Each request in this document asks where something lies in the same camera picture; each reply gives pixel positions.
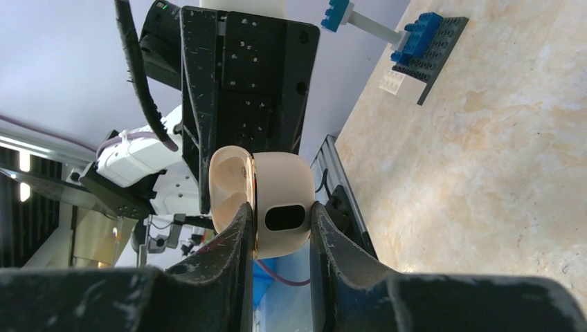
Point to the aluminium frame rail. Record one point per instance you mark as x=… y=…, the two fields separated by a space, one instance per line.
x=334 y=191

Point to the beige charging case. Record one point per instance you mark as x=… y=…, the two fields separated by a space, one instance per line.
x=278 y=186

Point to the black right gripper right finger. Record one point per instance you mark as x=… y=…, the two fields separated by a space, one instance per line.
x=352 y=291

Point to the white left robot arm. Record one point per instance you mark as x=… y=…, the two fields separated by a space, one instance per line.
x=141 y=172

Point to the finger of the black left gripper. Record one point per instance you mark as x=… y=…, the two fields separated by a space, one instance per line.
x=245 y=82

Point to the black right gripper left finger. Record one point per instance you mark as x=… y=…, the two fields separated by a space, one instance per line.
x=210 y=290

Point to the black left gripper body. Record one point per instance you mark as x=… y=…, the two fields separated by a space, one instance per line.
x=160 y=43

